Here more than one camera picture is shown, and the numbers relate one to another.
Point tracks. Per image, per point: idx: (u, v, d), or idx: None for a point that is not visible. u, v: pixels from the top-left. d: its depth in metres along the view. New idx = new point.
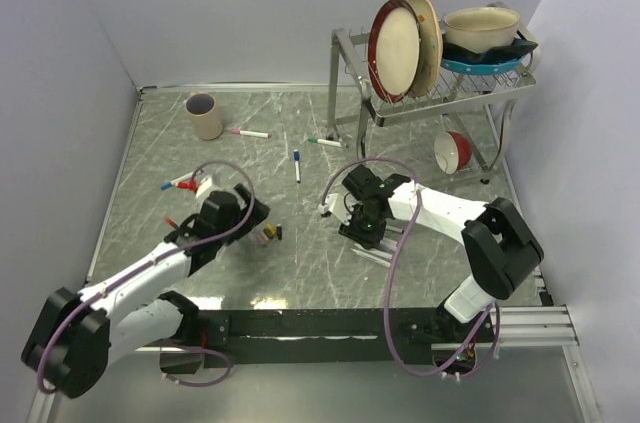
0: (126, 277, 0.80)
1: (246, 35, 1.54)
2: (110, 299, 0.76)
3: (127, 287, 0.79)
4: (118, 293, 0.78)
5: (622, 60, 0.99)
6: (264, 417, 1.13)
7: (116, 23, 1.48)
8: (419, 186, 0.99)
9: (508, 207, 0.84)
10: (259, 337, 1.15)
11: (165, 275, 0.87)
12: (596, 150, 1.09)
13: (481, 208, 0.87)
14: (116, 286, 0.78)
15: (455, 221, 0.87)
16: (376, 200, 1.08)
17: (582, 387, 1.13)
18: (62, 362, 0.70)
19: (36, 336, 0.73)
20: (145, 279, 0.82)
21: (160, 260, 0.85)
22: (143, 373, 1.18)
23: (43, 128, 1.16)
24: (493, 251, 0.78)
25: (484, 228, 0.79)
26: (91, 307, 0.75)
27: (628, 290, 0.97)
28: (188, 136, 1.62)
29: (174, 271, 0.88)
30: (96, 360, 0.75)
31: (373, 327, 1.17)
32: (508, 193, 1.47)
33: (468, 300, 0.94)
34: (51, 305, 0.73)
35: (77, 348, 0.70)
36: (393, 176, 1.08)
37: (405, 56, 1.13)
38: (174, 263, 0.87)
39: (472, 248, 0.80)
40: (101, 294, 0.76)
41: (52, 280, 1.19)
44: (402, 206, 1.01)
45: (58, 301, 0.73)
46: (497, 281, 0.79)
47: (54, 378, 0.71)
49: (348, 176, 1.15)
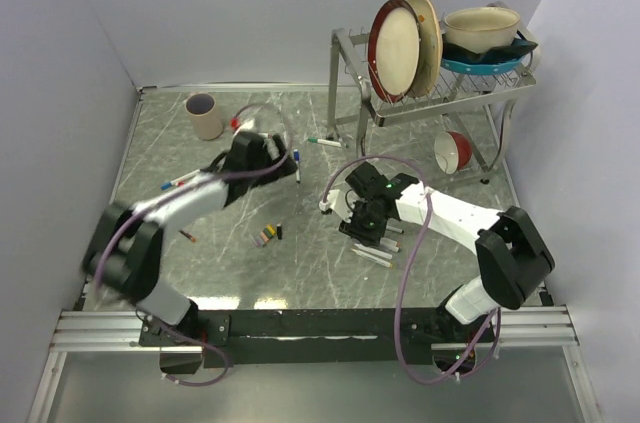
0: (173, 195, 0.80)
1: (246, 35, 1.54)
2: (160, 211, 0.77)
3: (175, 203, 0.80)
4: (167, 207, 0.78)
5: (622, 60, 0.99)
6: (264, 417, 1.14)
7: (117, 23, 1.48)
8: (429, 188, 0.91)
9: (522, 216, 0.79)
10: (259, 337, 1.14)
11: (206, 201, 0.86)
12: (596, 150, 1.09)
13: (495, 217, 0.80)
14: (165, 202, 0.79)
15: (468, 231, 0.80)
16: (382, 201, 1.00)
17: (582, 387, 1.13)
18: (121, 270, 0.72)
19: (94, 247, 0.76)
20: (190, 200, 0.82)
21: (201, 186, 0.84)
22: (143, 373, 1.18)
23: (43, 128, 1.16)
24: (506, 263, 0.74)
25: (499, 239, 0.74)
26: (144, 218, 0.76)
27: (628, 289, 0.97)
28: (188, 136, 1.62)
29: (213, 200, 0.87)
30: (152, 271, 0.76)
31: (372, 327, 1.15)
32: (508, 193, 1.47)
33: (472, 304, 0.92)
34: (107, 216, 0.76)
35: (135, 253, 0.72)
36: (400, 176, 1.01)
37: (405, 56, 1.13)
38: (214, 190, 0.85)
39: (483, 258, 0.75)
40: (152, 207, 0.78)
41: (52, 280, 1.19)
44: (410, 209, 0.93)
45: (112, 214, 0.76)
46: (507, 291, 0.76)
47: (112, 285, 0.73)
49: (354, 173, 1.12)
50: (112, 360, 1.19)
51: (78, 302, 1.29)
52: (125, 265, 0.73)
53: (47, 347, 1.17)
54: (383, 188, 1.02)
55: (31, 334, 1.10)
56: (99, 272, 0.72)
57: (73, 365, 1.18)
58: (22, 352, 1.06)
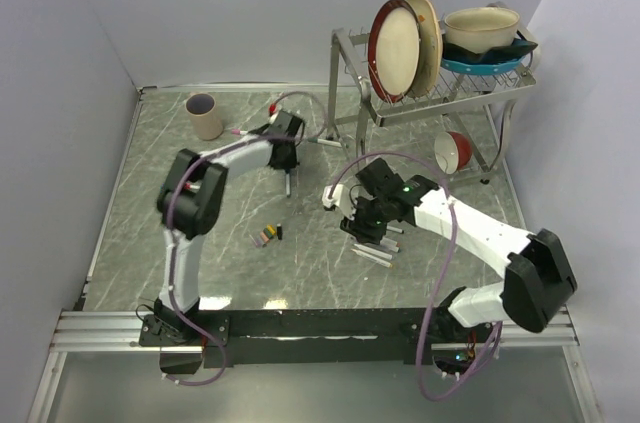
0: (231, 148, 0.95)
1: (245, 35, 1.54)
2: (221, 160, 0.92)
3: (233, 154, 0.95)
4: (227, 157, 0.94)
5: (623, 61, 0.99)
6: (265, 417, 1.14)
7: (118, 23, 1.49)
8: (453, 199, 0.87)
9: (553, 241, 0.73)
10: (259, 337, 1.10)
11: (255, 155, 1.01)
12: (596, 151, 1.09)
13: (525, 239, 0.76)
14: (226, 151, 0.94)
15: (494, 250, 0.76)
16: (398, 203, 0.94)
17: (582, 387, 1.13)
18: (190, 207, 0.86)
19: (168, 185, 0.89)
20: (242, 154, 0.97)
21: (252, 143, 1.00)
22: (143, 373, 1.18)
23: (43, 129, 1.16)
24: (536, 292, 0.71)
25: (532, 266, 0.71)
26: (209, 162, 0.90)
27: (627, 289, 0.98)
28: (188, 136, 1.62)
29: (261, 155, 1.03)
30: (214, 209, 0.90)
31: (373, 327, 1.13)
32: (508, 193, 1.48)
33: (481, 312, 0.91)
34: (178, 160, 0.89)
35: (203, 191, 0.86)
36: (419, 180, 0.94)
37: (405, 57, 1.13)
38: (261, 147, 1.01)
39: (512, 282, 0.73)
40: (216, 154, 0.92)
41: (52, 280, 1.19)
44: (430, 219, 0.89)
45: (184, 157, 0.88)
46: (530, 316, 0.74)
47: (181, 219, 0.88)
49: (366, 169, 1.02)
50: (112, 360, 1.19)
51: (78, 302, 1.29)
52: (192, 202, 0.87)
53: (47, 347, 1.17)
54: (401, 191, 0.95)
55: (31, 334, 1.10)
56: (172, 208, 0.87)
57: (72, 365, 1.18)
58: (22, 352, 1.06)
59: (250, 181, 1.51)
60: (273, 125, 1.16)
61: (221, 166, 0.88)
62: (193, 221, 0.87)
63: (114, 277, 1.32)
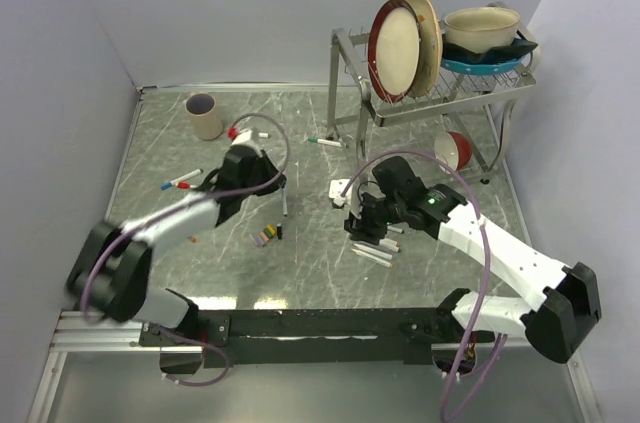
0: (163, 214, 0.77)
1: (245, 35, 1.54)
2: (149, 232, 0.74)
3: (165, 221, 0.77)
4: (157, 228, 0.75)
5: (623, 61, 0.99)
6: (265, 418, 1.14)
7: (117, 23, 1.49)
8: (485, 219, 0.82)
9: (590, 277, 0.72)
10: (259, 337, 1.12)
11: (197, 219, 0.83)
12: (596, 151, 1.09)
13: (561, 274, 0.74)
14: (156, 220, 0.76)
15: (529, 283, 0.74)
16: (421, 214, 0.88)
17: (582, 386, 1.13)
18: (106, 291, 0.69)
19: (80, 264, 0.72)
20: (178, 220, 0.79)
21: (193, 204, 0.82)
22: (143, 373, 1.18)
23: (43, 128, 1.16)
24: (569, 329, 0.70)
25: (569, 304, 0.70)
26: (133, 237, 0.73)
27: (627, 290, 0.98)
28: (188, 136, 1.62)
29: (204, 218, 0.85)
30: (136, 291, 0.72)
31: (372, 327, 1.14)
32: (508, 193, 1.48)
33: (491, 325, 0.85)
34: (94, 234, 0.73)
35: (121, 276, 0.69)
36: (446, 193, 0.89)
37: (405, 57, 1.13)
38: (206, 208, 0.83)
39: (545, 318, 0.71)
40: (142, 226, 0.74)
41: (52, 281, 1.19)
44: (458, 238, 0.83)
45: (101, 231, 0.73)
46: (556, 348, 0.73)
47: (97, 306, 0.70)
49: (387, 169, 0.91)
50: (112, 360, 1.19)
51: None
52: (110, 288, 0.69)
53: (48, 347, 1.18)
54: (424, 200, 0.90)
55: (31, 334, 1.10)
56: (84, 294, 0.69)
57: (72, 365, 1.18)
58: (22, 352, 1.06)
59: None
60: (223, 172, 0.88)
61: (146, 243, 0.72)
62: (111, 309, 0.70)
63: None
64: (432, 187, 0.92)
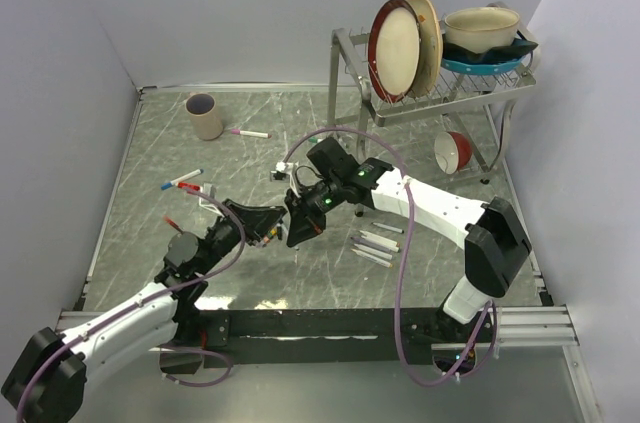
0: (106, 320, 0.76)
1: (245, 35, 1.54)
2: (90, 343, 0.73)
3: (109, 328, 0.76)
4: (100, 335, 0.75)
5: (621, 59, 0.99)
6: (265, 417, 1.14)
7: (117, 22, 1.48)
8: (408, 178, 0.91)
9: (507, 208, 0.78)
10: (259, 337, 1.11)
11: (151, 318, 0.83)
12: (597, 148, 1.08)
13: (480, 209, 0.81)
14: (99, 327, 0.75)
15: (454, 224, 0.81)
16: (354, 189, 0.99)
17: (582, 386, 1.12)
18: (40, 402, 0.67)
19: (15, 373, 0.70)
20: (124, 325, 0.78)
21: (146, 303, 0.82)
22: (143, 374, 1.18)
23: (43, 128, 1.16)
24: (495, 257, 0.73)
25: (489, 235, 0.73)
26: (71, 352, 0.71)
27: (628, 289, 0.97)
28: (188, 136, 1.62)
29: (159, 313, 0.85)
30: (70, 400, 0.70)
31: (372, 327, 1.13)
32: (507, 193, 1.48)
33: (467, 302, 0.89)
34: (33, 343, 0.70)
35: (53, 391, 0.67)
36: (372, 163, 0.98)
37: (405, 56, 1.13)
38: (160, 305, 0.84)
39: (470, 254, 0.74)
40: (82, 337, 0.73)
41: (52, 280, 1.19)
44: (389, 200, 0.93)
45: (40, 341, 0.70)
46: (491, 283, 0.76)
47: (30, 414, 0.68)
49: (322, 148, 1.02)
50: None
51: (78, 302, 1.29)
52: (42, 399, 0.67)
53: None
54: (355, 174, 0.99)
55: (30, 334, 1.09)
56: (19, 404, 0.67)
57: None
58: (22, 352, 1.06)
59: (250, 181, 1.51)
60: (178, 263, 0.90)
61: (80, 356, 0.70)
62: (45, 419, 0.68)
63: (114, 277, 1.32)
64: (363, 161, 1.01)
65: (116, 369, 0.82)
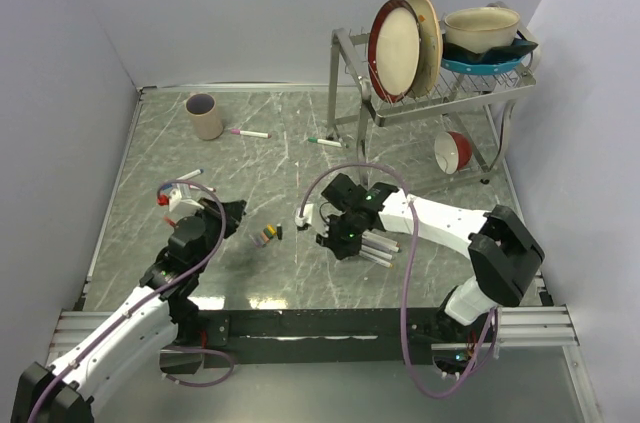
0: (94, 342, 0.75)
1: (245, 36, 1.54)
2: (82, 369, 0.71)
3: (100, 348, 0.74)
4: (91, 358, 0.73)
5: (623, 59, 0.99)
6: (265, 417, 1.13)
7: (118, 23, 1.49)
8: (412, 196, 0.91)
9: (509, 214, 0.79)
10: (259, 337, 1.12)
11: (142, 326, 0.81)
12: (597, 149, 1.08)
13: (482, 218, 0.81)
14: (90, 350, 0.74)
15: (459, 235, 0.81)
16: (365, 214, 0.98)
17: (582, 387, 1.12)
18: None
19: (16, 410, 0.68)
20: (114, 340, 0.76)
21: (133, 312, 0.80)
22: (144, 374, 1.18)
23: (44, 128, 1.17)
24: (502, 263, 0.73)
25: (491, 243, 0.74)
26: (64, 381, 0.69)
27: (628, 290, 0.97)
28: (188, 135, 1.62)
29: (153, 318, 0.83)
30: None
31: (373, 327, 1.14)
32: (507, 193, 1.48)
33: (472, 305, 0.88)
34: (25, 379, 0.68)
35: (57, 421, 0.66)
36: (378, 186, 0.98)
37: (406, 57, 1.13)
38: (150, 311, 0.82)
39: (476, 262, 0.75)
40: (72, 366, 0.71)
41: (52, 280, 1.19)
44: (396, 220, 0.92)
45: (31, 376, 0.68)
46: (504, 291, 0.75)
47: None
49: (330, 186, 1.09)
50: None
51: (78, 302, 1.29)
52: None
53: (47, 347, 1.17)
54: (363, 200, 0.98)
55: (31, 334, 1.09)
56: None
57: None
58: (22, 352, 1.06)
59: (250, 181, 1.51)
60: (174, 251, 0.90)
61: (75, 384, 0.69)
62: None
63: (114, 277, 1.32)
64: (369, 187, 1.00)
65: (126, 380, 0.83)
